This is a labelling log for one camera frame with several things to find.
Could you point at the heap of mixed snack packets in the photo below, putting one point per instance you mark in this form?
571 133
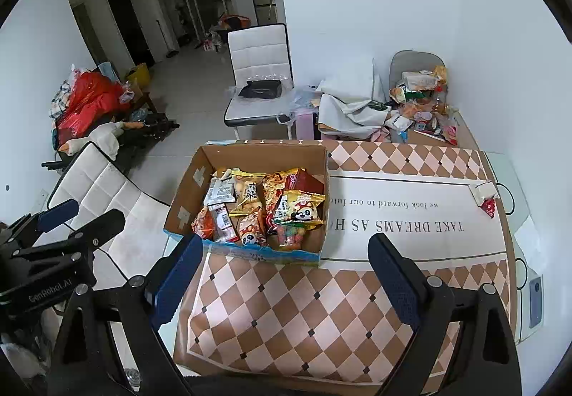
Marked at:
272 208

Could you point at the plaid cloth bag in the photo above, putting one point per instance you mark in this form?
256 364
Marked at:
58 103

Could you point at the yellow bag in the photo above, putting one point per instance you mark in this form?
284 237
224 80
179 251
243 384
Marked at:
138 76

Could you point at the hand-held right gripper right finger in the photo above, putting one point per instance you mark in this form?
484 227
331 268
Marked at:
397 284

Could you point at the pile of assorted snacks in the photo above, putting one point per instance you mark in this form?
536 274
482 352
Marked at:
420 110

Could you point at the white stuffed goose toy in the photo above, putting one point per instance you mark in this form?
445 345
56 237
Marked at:
105 136

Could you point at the white padded chair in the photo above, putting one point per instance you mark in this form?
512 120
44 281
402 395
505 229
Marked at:
102 190
259 51

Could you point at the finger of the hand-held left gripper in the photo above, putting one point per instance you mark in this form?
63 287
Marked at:
58 210
96 221

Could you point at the grey chair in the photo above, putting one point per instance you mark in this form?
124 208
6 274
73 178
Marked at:
411 60

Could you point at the blue flat device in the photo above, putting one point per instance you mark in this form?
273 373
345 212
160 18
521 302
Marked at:
535 300

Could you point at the red black bag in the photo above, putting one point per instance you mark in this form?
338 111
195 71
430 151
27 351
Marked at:
233 21

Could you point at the plain brown cardboard box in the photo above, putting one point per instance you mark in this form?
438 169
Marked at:
464 136

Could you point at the pink box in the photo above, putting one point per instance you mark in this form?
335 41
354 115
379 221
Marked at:
306 125

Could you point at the small red snack packet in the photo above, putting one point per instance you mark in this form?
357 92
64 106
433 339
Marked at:
490 208

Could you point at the cardboard box with blue print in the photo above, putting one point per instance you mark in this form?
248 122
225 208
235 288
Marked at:
187 199

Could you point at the small white snack packet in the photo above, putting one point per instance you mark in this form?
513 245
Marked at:
482 191

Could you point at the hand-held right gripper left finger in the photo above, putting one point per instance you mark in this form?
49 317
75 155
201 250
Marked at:
178 275

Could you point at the red plastic bag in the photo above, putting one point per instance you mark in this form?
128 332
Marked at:
89 96

